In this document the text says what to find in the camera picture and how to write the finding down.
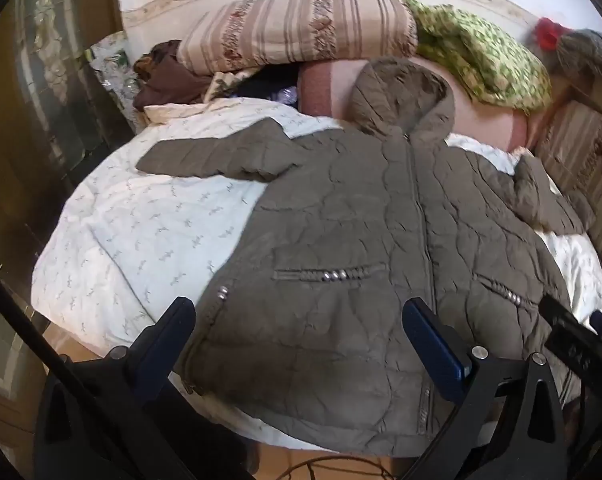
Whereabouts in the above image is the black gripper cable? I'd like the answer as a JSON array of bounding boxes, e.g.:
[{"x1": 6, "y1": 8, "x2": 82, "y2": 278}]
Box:
[{"x1": 0, "y1": 252, "x2": 76, "y2": 366}]

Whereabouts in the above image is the brown cloth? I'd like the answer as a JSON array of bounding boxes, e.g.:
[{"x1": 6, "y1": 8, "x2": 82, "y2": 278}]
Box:
[{"x1": 132, "y1": 40, "x2": 214, "y2": 111}]

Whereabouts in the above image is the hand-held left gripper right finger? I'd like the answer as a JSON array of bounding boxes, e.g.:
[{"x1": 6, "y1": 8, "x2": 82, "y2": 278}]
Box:
[{"x1": 401, "y1": 298, "x2": 568, "y2": 480}]

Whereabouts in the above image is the white printed duvet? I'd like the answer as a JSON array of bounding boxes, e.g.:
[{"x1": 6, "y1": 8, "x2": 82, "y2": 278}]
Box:
[{"x1": 31, "y1": 97, "x2": 602, "y2": 453}]

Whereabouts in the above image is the olive quilted hooded jacket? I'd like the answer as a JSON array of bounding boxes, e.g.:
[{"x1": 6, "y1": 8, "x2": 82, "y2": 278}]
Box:
[{"x1": 136, "y1": 57, "x2": 599, "y2": 458}]

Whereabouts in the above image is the pink blanket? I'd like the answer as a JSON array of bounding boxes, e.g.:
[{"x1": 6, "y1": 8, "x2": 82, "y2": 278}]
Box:
[{"x1": 297, "y1": 55, "x2": 532, "y2": 153}]

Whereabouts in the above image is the striped sofa backrest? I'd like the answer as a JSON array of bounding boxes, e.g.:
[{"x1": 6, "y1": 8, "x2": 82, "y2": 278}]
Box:
[{"x1": 528, "y1": 70, "x2": 602, "y2": 311}]

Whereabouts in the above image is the grey knit cloth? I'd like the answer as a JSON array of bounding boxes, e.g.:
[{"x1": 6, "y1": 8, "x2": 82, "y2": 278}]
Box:
[{"x1": 553, "y1": 27, "x2": 602, "y2": 78}]

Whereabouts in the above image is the black floor cable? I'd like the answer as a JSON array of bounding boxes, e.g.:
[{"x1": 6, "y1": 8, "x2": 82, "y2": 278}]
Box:
[{"x1": 281, "y1": 457, "x2": 402, "y2": 480}]

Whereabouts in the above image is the dark glass-door cabinet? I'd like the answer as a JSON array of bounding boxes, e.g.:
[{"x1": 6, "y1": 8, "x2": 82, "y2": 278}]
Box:
[{"x1": 0, "y1": 0, "x2": 138, "y2": 246}]

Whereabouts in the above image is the green patterned blanket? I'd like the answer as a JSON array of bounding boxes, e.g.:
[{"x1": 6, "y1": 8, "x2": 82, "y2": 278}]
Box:
[{"x1": 398, "y1": 0, "x2": 552, "y2": 113}]

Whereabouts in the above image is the beige striped cushion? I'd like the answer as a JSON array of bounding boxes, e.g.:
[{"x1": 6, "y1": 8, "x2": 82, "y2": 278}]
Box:
[{"x1": 176, "y1": 0, "x2": 420, "y2": 77}]

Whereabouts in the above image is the floral plastic wrap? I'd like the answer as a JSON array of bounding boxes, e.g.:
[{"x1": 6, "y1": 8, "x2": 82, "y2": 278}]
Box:
[{"x1": 88, "y1": 32, "x2": 142, "y2": 111}]

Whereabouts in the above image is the red cloth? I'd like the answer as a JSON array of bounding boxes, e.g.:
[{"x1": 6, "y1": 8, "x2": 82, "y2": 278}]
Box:
[{"x1": 535, "y1": 17, "x2": 562, "y2": 52}]

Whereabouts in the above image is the cream leaf-print cloth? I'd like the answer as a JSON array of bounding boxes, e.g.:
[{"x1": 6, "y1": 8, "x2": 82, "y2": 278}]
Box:
[{"x1": 203, "y1": 70, "x2": 254, "y2": 102}]

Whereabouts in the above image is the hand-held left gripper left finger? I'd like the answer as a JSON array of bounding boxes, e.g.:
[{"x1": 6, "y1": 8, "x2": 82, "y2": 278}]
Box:
[{"x1": 33, "y1": 297, "x2": 262, "y2": 480}]

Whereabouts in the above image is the dark blue cloth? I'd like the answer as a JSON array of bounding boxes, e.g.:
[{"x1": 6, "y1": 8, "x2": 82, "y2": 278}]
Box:
[{"x1": 241, "y1": 67, "x2": 302, "y2": 108}]

